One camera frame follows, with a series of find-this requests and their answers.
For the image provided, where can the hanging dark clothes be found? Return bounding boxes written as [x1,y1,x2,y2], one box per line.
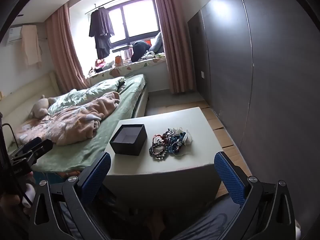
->
[89,7,115,58]

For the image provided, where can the green floral duvet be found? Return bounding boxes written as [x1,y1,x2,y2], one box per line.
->
[47,76,125,117]

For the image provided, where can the white air conditioner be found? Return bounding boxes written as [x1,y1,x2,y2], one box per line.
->
[6,26,23,46]

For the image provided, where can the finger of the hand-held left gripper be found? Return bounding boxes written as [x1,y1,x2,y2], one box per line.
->
[15,137,42,157]
[25,139,53,165]

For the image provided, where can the grey pillow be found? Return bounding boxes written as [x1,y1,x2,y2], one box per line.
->
[149,31,163,54]

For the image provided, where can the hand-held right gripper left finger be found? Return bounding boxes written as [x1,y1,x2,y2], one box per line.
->
[29,151,112,240]

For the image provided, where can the cream padded headboard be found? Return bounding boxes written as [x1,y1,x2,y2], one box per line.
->
[0,71,60,135]

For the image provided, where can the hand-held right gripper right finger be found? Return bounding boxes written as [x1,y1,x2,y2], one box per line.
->
[214,151,297,240]

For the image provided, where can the heap of colourful clothes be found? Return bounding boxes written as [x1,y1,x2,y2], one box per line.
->
[91,59,115,73]

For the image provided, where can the pink curtain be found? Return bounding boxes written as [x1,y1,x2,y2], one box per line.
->
[45,4,87,90]
[151,0,197,94]

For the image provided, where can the black jewelry box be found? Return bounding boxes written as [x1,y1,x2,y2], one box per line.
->
[109,124,147,156]

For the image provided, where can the grey wardrobe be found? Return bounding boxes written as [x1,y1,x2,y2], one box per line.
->
[187,0,320,205]

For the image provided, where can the bed with green sheet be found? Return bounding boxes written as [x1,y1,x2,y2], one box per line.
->
[7,74,149,173]

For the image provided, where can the dark bag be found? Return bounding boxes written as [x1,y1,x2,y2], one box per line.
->
[130,40,152,62]

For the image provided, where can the hanging beige towel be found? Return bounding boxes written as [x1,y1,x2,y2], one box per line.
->
[20,25,42,68]

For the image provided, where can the pile of bead bracelets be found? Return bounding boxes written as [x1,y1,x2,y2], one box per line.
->
[149,127,193,159]

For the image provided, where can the person's left hand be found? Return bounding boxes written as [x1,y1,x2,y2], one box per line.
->
[0,194,23,215]

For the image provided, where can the beige plush toy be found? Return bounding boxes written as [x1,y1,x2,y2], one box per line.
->
[28,95,57,119]

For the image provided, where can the patterned window seat cushion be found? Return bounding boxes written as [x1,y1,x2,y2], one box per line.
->
[86,54,167,87]

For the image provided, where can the dark framed window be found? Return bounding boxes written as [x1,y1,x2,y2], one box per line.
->
[69,0,162,48]

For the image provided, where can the white leather table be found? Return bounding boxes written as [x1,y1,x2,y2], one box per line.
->
[104,107,233,200]

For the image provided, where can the pink fleece blanket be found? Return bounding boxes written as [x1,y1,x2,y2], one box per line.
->
[15,92,121,146]

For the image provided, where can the person's dark pants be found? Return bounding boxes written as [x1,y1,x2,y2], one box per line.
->
[50,187,250,240]

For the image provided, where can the metal clothes rail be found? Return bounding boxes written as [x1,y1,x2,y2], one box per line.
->
[85,0,154,14]

